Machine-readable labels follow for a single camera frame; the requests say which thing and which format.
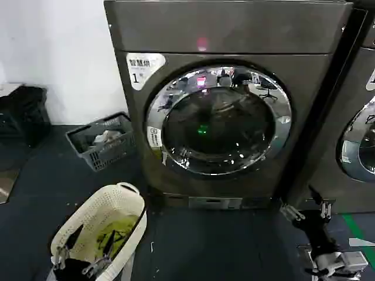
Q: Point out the pale crumpled cloths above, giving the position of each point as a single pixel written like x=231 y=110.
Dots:
x=109 y=136

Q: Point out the round glass dryer door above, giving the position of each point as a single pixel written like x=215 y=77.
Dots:
x=216 y=123
x=363 y=140

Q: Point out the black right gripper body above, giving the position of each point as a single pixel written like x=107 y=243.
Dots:
x=317 y=231

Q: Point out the small white label sticker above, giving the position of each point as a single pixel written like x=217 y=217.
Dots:
x=154 y=136

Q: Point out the white number sticker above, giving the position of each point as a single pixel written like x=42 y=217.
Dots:
x=143 y=67

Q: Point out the green garment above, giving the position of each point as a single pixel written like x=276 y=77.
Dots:
x=126 y=225

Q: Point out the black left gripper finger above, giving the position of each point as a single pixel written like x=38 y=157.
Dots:
x=107 y=247
x=71 y=241

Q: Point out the white perforated laundry basket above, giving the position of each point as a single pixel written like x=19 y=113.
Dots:
x=96 y=205

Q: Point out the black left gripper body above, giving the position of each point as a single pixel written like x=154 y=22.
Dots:
x=71 y=270

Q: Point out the dark grey plastic basket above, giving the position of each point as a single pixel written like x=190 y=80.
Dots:
x=117 y=155

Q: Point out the grey dryer with number sticker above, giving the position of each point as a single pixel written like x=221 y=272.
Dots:
x=228 y=35

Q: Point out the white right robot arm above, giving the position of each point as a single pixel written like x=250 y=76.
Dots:
x=345 y=262

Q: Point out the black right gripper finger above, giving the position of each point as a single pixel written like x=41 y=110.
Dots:
x=326 y=208
x=291 y=213

